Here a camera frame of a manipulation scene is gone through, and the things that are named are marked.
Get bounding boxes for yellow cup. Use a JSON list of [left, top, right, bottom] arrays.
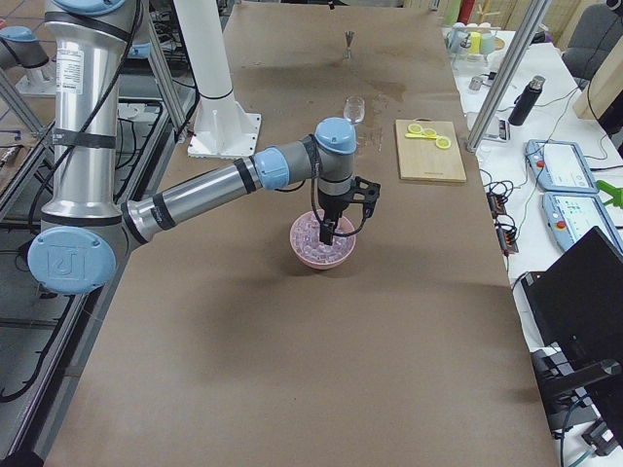
[[467, 31, 482, 54]]

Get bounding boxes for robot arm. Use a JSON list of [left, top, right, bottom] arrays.
[[27, 1, 361, 295]]

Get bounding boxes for aluminium frame post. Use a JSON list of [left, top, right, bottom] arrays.
[[466, 0, 551, 153]]

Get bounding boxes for green grabber tool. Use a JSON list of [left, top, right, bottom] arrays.
[[596, 180, 623, 208]]

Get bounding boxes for clear wine glass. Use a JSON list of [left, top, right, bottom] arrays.
[[343, 95, 365, 126]]

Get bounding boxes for bamboo cutting board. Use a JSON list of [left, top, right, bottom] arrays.
[[395, 120, 466, 183]]

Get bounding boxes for pink bowl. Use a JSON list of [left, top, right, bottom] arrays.
[[289, 210, 357, 271]]

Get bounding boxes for teach pendant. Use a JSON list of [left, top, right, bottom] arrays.
[[541, 192, 613, 252], [525, 139, 598, 194]]

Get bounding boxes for yellow plastic knife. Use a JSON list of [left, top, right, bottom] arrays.
[[404, 132, 440, 140]]

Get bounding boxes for steel double jigger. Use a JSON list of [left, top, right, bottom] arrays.
[[344, 30, 354, 59]]

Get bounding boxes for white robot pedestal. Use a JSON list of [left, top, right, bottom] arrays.
[[174, 0, 262, 159]]

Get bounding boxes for lemon slice lower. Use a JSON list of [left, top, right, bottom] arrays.
[[435, 137, 452, 149]]

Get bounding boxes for clear ice cubes pile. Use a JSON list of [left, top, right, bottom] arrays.
[[293, 215, 353, 263]]

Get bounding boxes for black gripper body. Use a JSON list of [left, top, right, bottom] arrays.
[[318, 191, 350, 222]]

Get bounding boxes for black water bottle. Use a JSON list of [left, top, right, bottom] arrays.
[[508, 75, 546, 126]]

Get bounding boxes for lower teach pendant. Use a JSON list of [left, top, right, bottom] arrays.
[[541, 192, 613, 252]]

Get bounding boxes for upper teach pendant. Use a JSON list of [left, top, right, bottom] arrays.
[[525, 139, 598, 194]]

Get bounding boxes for black monitor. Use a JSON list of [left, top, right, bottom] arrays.
[[523, 227, 622, 431]]

